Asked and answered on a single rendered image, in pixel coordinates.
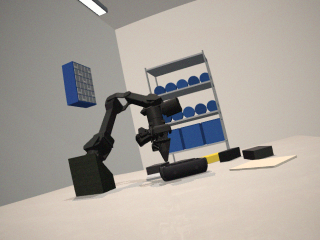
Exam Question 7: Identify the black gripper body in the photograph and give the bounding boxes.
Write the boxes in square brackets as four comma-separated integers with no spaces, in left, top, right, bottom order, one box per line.
[148,117,172,152]

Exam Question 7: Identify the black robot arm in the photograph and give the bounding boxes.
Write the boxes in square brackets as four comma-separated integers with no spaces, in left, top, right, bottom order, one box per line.
[83,91,183,162]

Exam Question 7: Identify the cream flat board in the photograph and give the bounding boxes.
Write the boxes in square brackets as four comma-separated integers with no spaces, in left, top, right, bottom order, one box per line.
[229,155,297,171]

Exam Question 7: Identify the yellow rectangular block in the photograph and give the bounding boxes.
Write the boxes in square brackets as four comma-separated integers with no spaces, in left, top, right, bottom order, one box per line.
[204,152,220,164]

